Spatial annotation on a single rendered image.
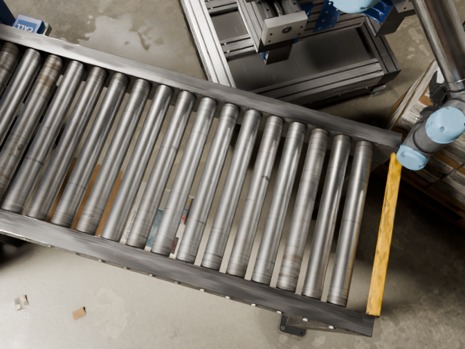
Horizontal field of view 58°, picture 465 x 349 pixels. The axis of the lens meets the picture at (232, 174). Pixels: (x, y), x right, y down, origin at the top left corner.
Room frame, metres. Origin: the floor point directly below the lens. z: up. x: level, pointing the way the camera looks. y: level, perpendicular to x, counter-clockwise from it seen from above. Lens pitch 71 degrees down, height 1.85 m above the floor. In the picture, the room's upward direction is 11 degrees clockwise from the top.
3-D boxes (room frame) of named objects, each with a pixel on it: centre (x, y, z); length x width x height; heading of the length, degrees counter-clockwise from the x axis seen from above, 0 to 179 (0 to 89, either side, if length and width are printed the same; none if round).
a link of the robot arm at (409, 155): (0.51, -0.46, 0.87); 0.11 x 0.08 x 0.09; 156
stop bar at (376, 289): (0.29, -0.41, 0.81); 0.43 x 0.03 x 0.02; 176
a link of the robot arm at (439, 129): (0.52, -0.47, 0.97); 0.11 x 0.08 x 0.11; 141
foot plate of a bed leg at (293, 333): (0.06, -0.37, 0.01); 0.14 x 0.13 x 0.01; 176
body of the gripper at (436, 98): (0.66, -0.52, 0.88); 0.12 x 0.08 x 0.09; 156
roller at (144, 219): (0.35, 0.19, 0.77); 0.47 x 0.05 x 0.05; 176
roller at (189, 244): (0.34, 0.06, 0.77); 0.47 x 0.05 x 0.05; 176
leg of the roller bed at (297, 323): (0.06, -0.37, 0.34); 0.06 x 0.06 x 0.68; 86
